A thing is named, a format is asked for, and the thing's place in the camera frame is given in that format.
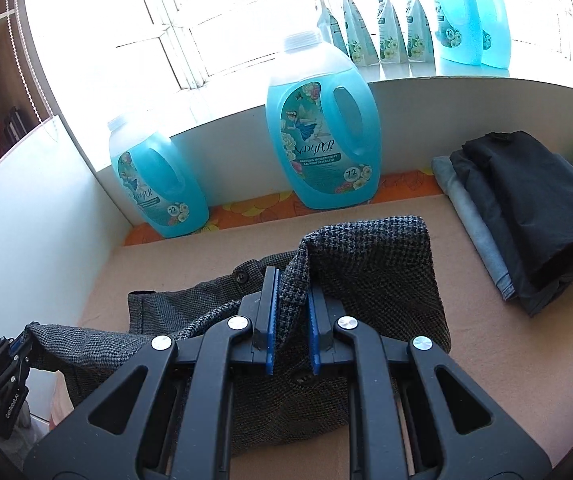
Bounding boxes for grey houndstooth shorts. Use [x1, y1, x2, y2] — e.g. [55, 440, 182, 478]
[30, 216, 451, 455]

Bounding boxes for white cabinet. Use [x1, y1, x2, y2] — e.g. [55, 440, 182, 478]
[0, 0, 129, 337]

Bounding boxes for black folded garment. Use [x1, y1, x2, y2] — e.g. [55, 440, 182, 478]
[449, 131, 573, 315]

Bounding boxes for left blue detergent bottle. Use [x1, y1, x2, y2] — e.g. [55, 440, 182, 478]
[108, 117, 209, 238]

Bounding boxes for blue detergent bottle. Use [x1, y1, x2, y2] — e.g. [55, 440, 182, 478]
[265, 29, 382, 210]
[108, 117, 209, 238]

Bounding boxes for blue folded jeans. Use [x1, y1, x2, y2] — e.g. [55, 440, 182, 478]
[431, 156, 516, 301]

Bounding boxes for right blue detergent bottle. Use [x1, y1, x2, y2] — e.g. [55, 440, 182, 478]
[265, 29, 382, 210]

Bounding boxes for refill pouch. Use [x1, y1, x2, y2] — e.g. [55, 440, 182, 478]
[343, 0, 379, 67]
[377, 0, 408, 64]
[318, 0, 348, 55]
[405, 0, 434, 63]

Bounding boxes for blue bottle on sill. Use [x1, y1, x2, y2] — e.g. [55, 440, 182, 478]
[476, 0, 512, 70]
[435, 0, 483, 66]

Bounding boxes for far blue bottle on sill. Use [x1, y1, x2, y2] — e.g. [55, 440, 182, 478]
[476, 0, 512, 70]

